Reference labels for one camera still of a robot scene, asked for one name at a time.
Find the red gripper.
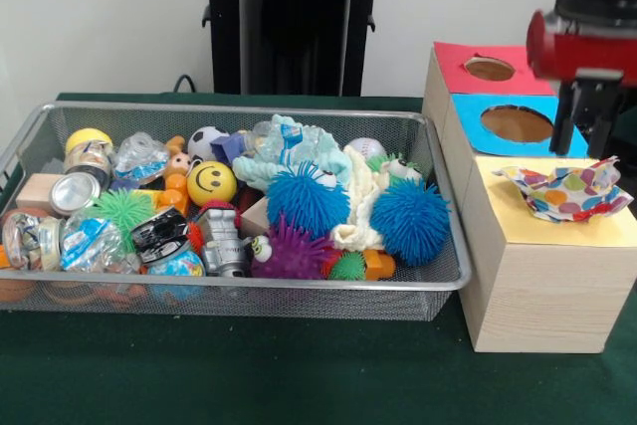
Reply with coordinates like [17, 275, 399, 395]
[526, 9, 637, 157]

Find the polka dot cloth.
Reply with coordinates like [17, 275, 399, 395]
[491, 154, 636, 223]

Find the yellow smiley ball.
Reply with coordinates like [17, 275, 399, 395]
[186, 160, 239, 207]

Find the wooden box with three holes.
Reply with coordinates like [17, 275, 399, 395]
[421, 41, 637, 354]

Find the silver mesh bin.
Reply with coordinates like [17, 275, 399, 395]
[0, 101, 472, 322]

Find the white baseball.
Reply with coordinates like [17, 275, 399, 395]
[344, 137, 388, 160]

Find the cream knitted cloth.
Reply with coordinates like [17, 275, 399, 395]
[330, 145, 399, 252]

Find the small green spiky ball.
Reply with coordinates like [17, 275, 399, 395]
[326, 251, 368, 282]

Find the light blue knitted cloth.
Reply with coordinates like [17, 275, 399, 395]
[232, 113, 355, 192]

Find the blue spiky ball with eyes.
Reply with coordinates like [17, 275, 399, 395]
[266, 160, 352, 240]

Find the purple spiky toy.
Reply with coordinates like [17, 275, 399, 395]
[248, 215, 339, 281]

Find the black and white soccer ball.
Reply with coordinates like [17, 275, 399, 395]
[187, 125, 233, 166]

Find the dark green table cloth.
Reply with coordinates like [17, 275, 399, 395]
[0, 92, 637, 425]

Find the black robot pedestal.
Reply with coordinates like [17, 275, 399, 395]
[191, 0, 402, 97]

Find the black cable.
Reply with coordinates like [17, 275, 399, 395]
[171, 74, 200, 95]

